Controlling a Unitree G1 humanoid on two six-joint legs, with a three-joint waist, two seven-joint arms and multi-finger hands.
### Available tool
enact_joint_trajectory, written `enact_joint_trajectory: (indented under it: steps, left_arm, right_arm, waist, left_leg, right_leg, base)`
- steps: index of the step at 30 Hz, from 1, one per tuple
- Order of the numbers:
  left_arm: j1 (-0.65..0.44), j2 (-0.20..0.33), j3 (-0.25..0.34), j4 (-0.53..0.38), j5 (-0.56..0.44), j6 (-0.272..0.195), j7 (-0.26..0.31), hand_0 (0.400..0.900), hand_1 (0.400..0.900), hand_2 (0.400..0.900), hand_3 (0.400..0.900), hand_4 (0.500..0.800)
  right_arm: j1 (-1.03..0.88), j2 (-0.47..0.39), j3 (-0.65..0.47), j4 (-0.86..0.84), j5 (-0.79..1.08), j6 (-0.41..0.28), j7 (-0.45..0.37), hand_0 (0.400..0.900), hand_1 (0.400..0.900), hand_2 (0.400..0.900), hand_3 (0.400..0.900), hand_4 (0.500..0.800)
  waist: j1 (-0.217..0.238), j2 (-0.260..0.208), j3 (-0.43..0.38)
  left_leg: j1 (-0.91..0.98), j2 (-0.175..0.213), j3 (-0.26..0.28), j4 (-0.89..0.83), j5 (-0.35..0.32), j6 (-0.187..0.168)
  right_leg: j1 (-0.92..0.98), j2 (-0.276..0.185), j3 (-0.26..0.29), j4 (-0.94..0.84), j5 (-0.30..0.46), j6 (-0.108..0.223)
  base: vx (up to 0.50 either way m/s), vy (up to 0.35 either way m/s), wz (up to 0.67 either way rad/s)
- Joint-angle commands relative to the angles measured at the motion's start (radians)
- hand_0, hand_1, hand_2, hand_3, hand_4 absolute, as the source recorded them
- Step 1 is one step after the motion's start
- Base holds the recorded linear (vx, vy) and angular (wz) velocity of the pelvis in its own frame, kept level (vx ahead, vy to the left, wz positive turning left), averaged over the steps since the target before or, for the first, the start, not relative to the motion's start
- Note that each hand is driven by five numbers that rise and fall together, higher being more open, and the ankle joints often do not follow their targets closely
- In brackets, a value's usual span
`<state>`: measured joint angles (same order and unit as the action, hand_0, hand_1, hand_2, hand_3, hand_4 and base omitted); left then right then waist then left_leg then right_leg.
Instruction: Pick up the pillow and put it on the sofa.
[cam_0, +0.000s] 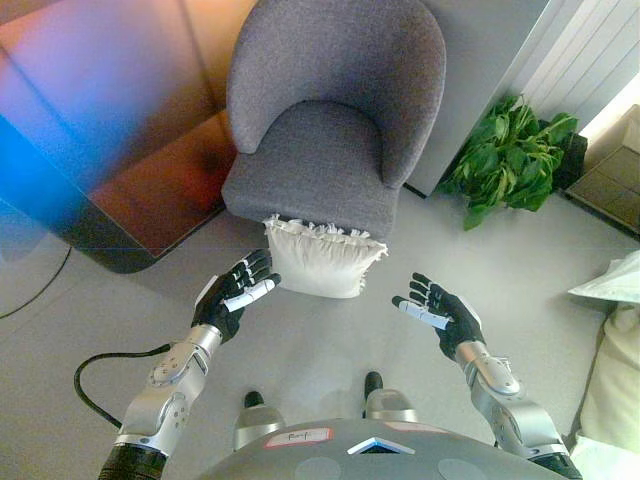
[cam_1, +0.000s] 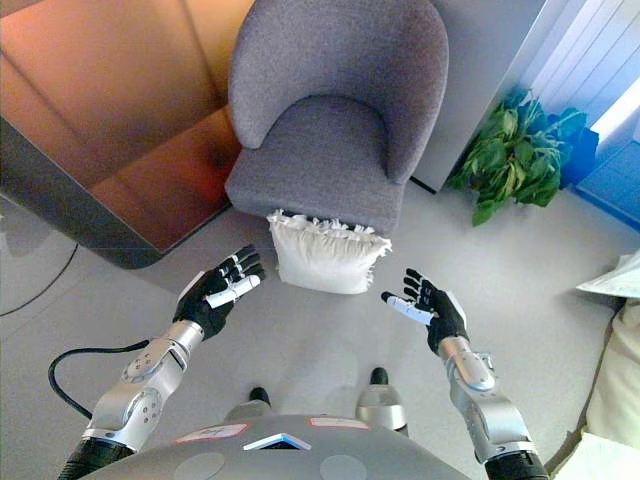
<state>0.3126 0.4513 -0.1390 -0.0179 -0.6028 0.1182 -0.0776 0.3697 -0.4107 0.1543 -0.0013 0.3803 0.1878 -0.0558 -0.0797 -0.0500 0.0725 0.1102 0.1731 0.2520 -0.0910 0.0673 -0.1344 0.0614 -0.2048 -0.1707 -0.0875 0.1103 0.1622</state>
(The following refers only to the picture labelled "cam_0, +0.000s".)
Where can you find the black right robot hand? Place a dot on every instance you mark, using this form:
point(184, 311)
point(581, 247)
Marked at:
point(455, 320)

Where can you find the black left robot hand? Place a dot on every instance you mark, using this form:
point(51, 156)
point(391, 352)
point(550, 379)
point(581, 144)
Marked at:
point(225, 300)

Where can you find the white fringed pillow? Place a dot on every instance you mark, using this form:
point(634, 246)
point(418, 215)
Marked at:
point(320, 265)

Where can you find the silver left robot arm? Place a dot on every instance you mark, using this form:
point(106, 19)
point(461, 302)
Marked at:
point(165, 390)

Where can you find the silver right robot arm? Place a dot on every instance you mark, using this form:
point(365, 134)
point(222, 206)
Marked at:
point(515, 415)

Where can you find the grey fabric tub sofa chair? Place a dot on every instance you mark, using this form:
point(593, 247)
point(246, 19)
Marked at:
point(325, 165)

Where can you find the silver right robot leg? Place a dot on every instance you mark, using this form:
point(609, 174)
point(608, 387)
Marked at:
point(390, 405)

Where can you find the silver robot leg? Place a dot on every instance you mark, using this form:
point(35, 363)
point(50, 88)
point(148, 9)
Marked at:
point(257, 425)
point(390, 405)

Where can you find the silver left robot leg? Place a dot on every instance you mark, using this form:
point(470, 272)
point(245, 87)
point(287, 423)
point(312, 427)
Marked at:
point(257, 425)

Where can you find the green leafy houseplant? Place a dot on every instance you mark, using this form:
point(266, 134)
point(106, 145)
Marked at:
point(505, 165)

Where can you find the white plastic bag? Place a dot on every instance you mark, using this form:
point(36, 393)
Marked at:
point(615, 282)

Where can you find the cream cushion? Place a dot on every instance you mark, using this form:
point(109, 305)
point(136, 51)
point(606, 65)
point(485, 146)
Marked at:
point(615, 390)

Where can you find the grey robot torso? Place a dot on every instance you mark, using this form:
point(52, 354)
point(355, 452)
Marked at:
point(350, 462)

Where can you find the black plant pot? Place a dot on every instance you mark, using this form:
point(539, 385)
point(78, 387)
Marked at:
point(574, 160)

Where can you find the wooden cabinet with dark edge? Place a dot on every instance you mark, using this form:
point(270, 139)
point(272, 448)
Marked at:
point(125, 125)

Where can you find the white ribbed panel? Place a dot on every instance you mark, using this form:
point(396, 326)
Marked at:
point(575, 55)

